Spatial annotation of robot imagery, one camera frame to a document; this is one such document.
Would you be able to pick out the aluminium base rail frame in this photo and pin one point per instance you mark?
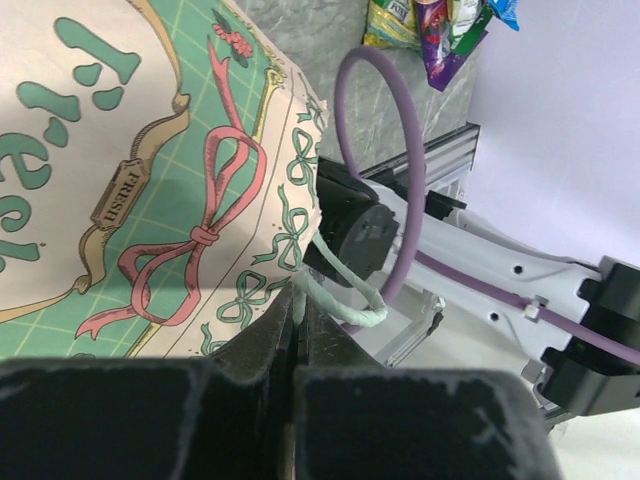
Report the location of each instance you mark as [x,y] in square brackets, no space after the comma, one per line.
[415,312]

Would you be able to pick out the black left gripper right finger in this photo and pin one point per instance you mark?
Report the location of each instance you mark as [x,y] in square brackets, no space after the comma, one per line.
[322,342]

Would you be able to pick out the green snack pouch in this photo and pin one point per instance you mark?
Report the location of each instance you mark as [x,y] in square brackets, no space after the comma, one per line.
[467,22]

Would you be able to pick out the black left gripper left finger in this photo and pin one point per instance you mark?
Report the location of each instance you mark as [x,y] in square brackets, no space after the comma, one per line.
[249,356]

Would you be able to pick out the yellow green Fox's candy bag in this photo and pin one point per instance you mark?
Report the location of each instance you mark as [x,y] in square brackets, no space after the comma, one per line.
[391,24]

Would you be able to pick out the blue white snack packet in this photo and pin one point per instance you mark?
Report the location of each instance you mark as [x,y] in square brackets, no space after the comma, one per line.
[506,11]

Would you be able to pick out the purple Fox's candy bag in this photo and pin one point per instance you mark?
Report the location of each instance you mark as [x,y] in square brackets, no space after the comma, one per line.
[441,63]

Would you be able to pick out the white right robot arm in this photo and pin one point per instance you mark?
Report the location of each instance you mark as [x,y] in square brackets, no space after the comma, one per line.
[577,322]

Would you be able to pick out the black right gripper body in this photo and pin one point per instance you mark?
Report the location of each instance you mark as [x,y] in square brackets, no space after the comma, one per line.
[355,225]

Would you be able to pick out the green paper gift bag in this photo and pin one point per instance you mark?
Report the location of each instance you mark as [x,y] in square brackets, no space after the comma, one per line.
[158,176]

